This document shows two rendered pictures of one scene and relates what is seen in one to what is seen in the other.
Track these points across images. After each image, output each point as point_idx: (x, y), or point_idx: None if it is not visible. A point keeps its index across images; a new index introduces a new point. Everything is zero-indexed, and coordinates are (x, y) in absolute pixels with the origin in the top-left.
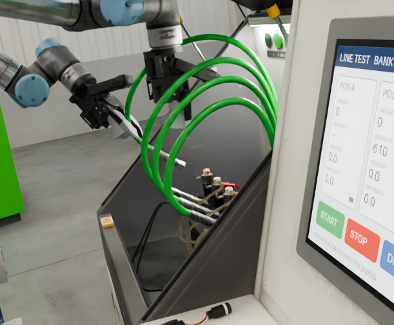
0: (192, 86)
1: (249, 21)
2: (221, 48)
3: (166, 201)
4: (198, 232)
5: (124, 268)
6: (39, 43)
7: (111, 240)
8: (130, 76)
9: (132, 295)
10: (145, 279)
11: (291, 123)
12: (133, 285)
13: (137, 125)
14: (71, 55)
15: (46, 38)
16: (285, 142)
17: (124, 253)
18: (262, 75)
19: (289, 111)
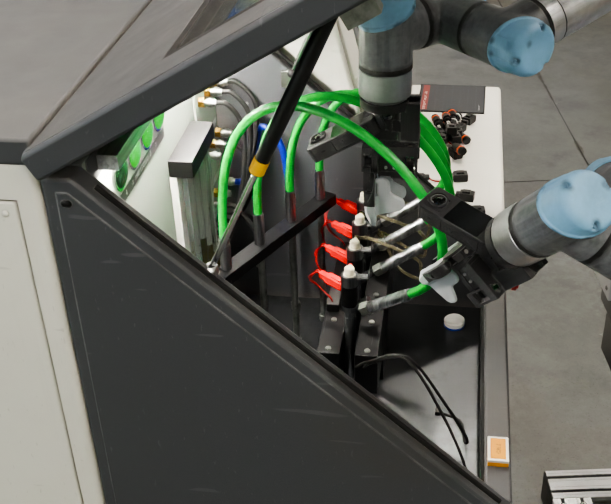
0: (254, 306)
1: (121, 158)
2: (165, 237)
3: (401, 353)
4: (382, 322)
5: (494, 333)
6: (602, 177)
7: (499, 400)
8: (423, 198)
9: (495, 290)
10: (453, 445)
11: (353, 63)
12: (490, 303)
13: (425, 268)
14: (531, 193)
15: (585, 170)
16: (357, 82)
17: (486, 363)
18: (233, 154)
19: (350, 57)
